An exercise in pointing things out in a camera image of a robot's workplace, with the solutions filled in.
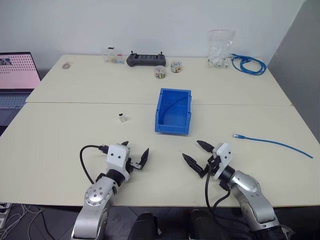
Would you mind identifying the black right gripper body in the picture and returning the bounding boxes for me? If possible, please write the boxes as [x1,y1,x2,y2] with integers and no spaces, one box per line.
[199,144,222,179]

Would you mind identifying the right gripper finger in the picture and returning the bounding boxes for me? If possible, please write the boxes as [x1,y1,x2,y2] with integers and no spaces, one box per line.
[196,140,216,153]
[181,153,205,179]

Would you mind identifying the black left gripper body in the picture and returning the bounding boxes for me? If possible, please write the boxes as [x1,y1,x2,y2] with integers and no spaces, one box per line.
[125,149,142,174]

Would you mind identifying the blue plastic bin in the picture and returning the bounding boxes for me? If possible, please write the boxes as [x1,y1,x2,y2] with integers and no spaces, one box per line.
[154,87,193,136]

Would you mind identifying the dark rounded shape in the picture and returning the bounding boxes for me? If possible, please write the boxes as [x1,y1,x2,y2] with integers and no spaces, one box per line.
[188,209,216,240]
[134,211,161,240]

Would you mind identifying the small jar of beads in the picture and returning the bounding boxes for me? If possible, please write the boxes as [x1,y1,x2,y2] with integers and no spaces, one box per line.
[169,59,183,74]
[153,65,168,81]

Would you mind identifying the clear small plastic box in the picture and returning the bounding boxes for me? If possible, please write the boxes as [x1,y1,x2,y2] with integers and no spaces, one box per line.
[109,52,126,65]

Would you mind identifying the grey handheld remote controller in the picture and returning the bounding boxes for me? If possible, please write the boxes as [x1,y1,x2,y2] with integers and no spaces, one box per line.
[125,50,168,68]

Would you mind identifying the clear plastic cup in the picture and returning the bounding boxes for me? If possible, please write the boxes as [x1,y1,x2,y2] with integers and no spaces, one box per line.
[101,46,118,64]

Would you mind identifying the clear plastic zip bag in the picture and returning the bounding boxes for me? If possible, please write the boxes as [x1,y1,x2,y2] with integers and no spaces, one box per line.
[207,28,236,69]

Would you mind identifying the open laptop computer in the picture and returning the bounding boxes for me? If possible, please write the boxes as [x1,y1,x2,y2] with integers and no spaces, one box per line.
[0,51,42,127]

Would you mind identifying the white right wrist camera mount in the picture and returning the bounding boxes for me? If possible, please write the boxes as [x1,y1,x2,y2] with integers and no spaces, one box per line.
[212,142,234,181]

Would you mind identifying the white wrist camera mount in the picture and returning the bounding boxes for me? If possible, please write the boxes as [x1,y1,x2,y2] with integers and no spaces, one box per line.
[212,142,234,181]
[105,143,132,182]

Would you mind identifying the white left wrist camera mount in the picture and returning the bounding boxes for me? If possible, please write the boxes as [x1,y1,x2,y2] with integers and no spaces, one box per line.
[105,143,132,182]

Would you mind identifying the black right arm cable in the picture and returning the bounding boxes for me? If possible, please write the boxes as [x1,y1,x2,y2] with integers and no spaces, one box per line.
[204,171,254,236]

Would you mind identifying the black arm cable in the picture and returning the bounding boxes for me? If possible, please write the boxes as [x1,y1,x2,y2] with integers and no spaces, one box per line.
[79,144,109,185]
[204,171,254,236]

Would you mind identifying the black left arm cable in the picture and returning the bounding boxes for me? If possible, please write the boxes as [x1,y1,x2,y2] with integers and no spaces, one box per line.
[79,144,109,185]

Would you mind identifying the straight blue Ethernet cable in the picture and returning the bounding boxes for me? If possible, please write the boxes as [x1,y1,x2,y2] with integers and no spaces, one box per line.
[232,133,314,160]

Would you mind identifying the white floor cables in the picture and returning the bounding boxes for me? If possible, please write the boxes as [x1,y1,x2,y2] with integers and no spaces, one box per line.
[0,202,47,240]

